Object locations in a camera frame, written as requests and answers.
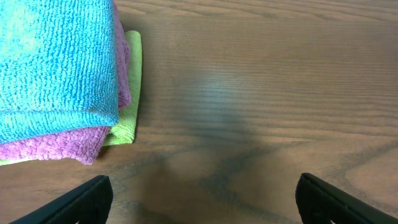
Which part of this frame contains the green folded cloth in stack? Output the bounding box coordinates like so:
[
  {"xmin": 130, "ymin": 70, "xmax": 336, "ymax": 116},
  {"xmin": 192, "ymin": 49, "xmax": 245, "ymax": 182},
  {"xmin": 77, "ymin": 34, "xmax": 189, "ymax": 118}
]
[{"xmin": 0, "ymin": 30, "xmax": 143, "ymax": 166}]

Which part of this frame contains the blue folded microfiber cloth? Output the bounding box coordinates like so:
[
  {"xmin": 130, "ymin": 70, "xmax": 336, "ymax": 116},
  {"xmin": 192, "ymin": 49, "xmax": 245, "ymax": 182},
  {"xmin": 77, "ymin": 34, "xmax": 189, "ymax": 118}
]
[{"xmin": 1, "ymin": 0, "xmax": 118, "ymax": 143}]

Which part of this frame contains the purple folded microfiber cloth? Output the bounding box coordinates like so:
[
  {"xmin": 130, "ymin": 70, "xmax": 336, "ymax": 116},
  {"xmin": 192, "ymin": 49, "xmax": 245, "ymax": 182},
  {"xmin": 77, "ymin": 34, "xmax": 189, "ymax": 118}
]
[{"xmin": 1, "ymin": 4, "xmax": 132, "ymax": 166}]

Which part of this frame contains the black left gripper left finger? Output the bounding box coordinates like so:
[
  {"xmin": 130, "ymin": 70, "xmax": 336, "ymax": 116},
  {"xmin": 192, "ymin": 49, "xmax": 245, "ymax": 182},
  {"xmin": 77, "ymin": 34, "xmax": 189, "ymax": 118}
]
[{"xmin": 11, "ymin": 175, "xmax": 113, "ymax": 224}]

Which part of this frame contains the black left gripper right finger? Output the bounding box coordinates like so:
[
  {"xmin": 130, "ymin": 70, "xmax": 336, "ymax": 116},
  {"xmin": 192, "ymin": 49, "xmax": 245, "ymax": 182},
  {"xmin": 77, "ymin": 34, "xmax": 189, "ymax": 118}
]
[{"xmin": 295, "ymin": 173, "xmax": 397, "ymax": 224}]

